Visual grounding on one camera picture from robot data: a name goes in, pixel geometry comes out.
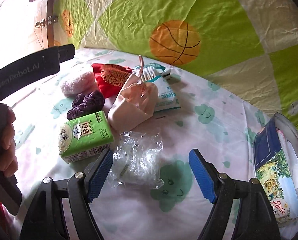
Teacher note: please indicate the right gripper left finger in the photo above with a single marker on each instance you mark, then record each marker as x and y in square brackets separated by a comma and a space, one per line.
[62, 206]

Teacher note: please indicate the green tissue pack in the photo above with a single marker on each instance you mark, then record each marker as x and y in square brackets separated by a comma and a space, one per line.
[84, 137]

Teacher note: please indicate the white gauze bandage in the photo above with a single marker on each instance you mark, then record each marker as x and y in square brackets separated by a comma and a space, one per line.
[136, 160]

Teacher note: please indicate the purple scrunchie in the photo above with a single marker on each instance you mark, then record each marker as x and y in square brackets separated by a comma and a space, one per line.
[85, 104]

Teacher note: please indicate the pink fabric pouch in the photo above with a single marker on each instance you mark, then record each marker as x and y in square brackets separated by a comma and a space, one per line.
[134, 104]

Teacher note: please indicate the red embroidered drawstring pouch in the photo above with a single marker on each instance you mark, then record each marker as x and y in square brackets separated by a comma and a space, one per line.
[110, 78]

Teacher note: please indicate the cotton swab packet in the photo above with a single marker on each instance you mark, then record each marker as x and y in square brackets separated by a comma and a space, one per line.
[160, 75]

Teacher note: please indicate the white pink-edged cloth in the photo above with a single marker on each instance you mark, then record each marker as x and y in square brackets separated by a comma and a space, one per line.
[291, 157]

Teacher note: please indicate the person's left hand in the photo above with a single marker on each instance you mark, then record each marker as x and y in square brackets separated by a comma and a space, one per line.
[8, 159]

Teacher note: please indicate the round cookie tin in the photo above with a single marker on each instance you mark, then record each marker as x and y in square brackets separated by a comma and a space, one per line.
[272, 169]

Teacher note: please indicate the wooden door with latch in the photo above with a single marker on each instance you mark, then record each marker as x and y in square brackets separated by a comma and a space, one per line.
[23, 28]

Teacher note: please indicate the sports print hanging sheet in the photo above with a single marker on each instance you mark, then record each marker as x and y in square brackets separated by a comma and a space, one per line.
[249, 47]

